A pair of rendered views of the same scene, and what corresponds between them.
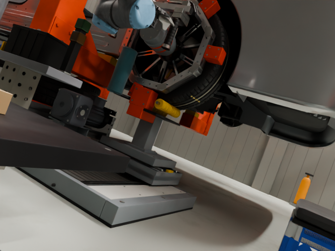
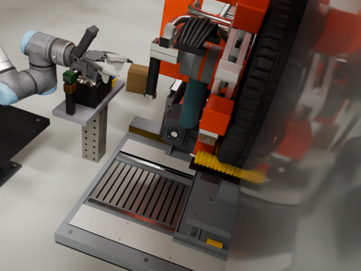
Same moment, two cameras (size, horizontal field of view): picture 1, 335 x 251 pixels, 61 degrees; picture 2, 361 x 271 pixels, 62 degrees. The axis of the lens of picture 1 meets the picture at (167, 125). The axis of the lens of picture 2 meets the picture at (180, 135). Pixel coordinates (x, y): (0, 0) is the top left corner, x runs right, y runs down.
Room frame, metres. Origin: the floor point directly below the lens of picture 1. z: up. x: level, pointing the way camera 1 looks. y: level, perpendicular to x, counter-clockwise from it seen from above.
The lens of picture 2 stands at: (1.16, -0.75, 1.31)
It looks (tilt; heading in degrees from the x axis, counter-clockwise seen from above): 38 degrees down; 70
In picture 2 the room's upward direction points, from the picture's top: 14 degrees clockwise
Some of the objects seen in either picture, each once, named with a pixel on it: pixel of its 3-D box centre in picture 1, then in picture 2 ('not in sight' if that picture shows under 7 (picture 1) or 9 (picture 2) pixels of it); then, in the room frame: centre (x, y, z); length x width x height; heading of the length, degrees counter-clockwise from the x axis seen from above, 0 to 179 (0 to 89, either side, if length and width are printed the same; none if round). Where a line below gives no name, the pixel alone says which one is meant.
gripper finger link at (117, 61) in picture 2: not in sight; (119, 63); (1.23, 0.25, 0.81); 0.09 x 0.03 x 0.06; 1
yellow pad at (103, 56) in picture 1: (109, 61); not in sight; (2.02, 0.55, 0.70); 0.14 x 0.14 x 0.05; 63
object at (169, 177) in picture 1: (134, 163); (221, 207); (1.78, 0.11, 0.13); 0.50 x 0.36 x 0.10; 63
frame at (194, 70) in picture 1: (164, 44); (229, 70); (1.63, 0.18, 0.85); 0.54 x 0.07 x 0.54; 63
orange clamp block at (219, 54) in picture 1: (214, 55); (216, 114); (1.49, -0.10, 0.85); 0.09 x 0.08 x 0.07; 63
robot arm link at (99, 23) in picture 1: (110, 12); (41, 76); (0.96, 0.32, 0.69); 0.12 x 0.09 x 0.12; 50
